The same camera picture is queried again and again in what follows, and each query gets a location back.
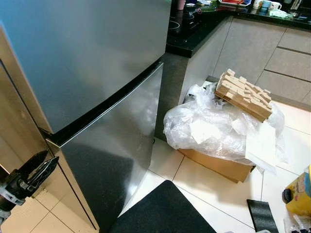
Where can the white mug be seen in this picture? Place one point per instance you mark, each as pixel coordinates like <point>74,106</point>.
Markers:
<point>274,6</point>

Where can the yellow container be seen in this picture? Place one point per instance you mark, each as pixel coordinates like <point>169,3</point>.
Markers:
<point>300,191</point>

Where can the dark cup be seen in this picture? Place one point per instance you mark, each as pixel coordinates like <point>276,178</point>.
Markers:
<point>190,8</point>

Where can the black ribbed floor mat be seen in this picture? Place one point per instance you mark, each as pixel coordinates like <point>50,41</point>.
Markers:
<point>263,217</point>

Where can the white paper sheet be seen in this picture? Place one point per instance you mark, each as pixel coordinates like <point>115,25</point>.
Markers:
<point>262,148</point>

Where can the silver two-door fridge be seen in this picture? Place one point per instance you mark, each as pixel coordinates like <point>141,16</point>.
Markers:
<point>82,53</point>

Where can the black kitchen counter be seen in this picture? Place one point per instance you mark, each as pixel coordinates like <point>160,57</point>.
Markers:
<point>194,39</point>

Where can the clear plastic wrap heap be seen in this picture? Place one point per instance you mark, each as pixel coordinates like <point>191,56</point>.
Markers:
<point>209,128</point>

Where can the grey kitchen cabinet drawers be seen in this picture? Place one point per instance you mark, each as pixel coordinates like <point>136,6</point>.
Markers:
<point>252,53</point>

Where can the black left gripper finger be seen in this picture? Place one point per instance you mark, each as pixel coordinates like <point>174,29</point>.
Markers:
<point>44,173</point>
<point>35,163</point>

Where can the open brown cardboard box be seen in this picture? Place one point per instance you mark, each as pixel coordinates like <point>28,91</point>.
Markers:
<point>218,165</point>

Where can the red tray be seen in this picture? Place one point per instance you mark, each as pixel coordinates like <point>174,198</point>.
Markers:
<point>231,2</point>

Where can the blue mug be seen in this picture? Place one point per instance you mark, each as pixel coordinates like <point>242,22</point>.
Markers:
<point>265,5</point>

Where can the brown wooden cabinet panel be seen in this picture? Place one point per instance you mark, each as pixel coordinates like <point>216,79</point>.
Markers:
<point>19,126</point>

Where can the green cloth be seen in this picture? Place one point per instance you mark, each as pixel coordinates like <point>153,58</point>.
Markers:
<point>281,14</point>

